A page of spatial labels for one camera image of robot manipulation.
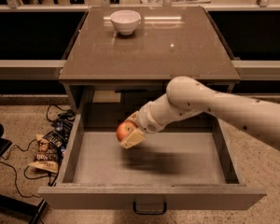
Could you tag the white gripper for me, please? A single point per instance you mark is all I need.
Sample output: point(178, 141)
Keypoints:
point(146, 119)

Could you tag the red apple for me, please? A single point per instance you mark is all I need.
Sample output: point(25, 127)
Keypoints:
point(124, 129)

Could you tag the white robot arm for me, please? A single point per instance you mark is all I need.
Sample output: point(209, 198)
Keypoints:
point(186, 97)

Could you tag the open grey top drawer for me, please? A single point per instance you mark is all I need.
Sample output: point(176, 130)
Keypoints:
point(189, 166)

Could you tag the grey cabinet with counter top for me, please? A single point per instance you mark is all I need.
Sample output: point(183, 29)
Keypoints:
point(169, 42)

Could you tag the cream paper label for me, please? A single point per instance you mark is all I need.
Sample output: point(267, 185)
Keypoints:
point(106, 97)

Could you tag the dark snack bag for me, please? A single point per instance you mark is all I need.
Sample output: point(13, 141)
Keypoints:
point(59, 136)

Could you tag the orange snack bag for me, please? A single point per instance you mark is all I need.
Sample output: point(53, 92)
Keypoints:
point(46, 157)

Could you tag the white ceramic bowl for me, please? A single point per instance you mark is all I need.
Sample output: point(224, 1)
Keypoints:
point(125, 21)

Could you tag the black drawer handle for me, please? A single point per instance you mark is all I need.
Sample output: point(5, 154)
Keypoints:
point(149, 209)

